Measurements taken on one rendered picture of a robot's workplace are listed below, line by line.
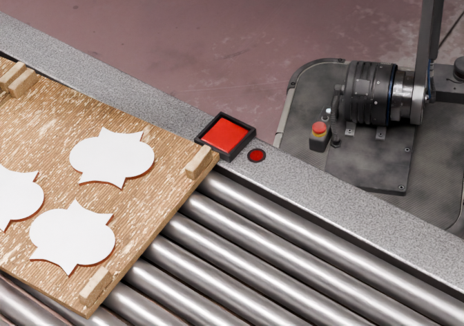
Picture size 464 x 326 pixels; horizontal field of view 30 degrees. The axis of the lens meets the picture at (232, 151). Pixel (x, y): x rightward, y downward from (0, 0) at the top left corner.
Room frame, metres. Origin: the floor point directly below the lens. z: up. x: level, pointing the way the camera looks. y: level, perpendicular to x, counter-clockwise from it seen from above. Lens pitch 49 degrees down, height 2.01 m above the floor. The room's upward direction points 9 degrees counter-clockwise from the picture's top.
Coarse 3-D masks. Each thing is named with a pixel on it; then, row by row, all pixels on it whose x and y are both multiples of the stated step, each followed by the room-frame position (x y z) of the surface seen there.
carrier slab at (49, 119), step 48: (48, 96) 1.14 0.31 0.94; (0, 144) 1.03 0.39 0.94; (48, 144) 1.02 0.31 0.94; (192, 144) 0.97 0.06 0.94; (48, 192) 0.91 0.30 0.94; (96, 192) 0.90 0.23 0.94; (144, 192) 0.88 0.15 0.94; (192, 192) 0.88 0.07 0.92; (0, 240) 0.83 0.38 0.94; (144, 240) 0.79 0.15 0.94; (48, 288) 0.73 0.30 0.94
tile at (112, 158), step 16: (80, 144) 1.00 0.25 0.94; (96, 144) 0.99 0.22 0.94; (112, 144) 0.99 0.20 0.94; (128, 144) 0.98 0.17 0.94; (144, 144) 0.98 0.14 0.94; (80, 160) 0.96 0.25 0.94; (96, 160) 0.96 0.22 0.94; (112, 160) 0.95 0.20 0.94; (128, 160) 0.95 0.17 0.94; (144, 160) 0.94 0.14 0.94; (96, 176) 0.92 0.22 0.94; (112, 176) 0.92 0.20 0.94; (128, 176) 0.91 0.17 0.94
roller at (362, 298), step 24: (192, 216) 0.85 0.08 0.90; (216, 216) 0.83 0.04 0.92; (240, 216) 0.82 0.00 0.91; (240, 240) 0.78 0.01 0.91; (264, 240) 0.77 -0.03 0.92; (288, 264) 0.72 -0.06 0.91; (312, 264) 0.71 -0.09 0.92; (336, 288) 0.67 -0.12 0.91; (360, 288) 0.66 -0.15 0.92; (360, 312) 0.63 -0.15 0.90; (384, 312) 0.61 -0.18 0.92; (408, 312) 0.61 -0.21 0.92
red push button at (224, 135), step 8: (224, 120) 1.02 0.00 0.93; (216, 128) 1.00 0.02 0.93; (224, 128) 1.00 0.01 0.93; (232, 128) 1.00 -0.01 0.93; (240, 128) 0.99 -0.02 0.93; (208, 136) 0.99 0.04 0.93; (216, 136) 0.99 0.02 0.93; (224, 136) 0.98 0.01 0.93; (232, 136) 0.98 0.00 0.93; (240, 136) 0.98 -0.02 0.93; (216, 144) 0.97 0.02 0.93; (224, 144) 0.96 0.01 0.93; (232, 144) 0.96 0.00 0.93
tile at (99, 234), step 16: (80, 208) 0.86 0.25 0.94; (32, 224) 0.84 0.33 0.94; (48, 224) 0.84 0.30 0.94; (64, 224) 0.83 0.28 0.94; (80, 224) 0.83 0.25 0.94; (96, 224) 0.83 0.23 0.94; (32, 240) 0.81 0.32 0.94; (48, 240) 0.81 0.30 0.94; (64, 240) 0.80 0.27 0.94; (80, 240) 0.80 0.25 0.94; (96, 240) 0.79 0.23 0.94; (112, 240) 0.79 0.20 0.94; (32, 256) 0.78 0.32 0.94; (48, 256) 0.78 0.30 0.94; (64, 256) 0.77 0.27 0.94; (80, 256) 0.77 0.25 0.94; (96, 256) 0.77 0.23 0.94
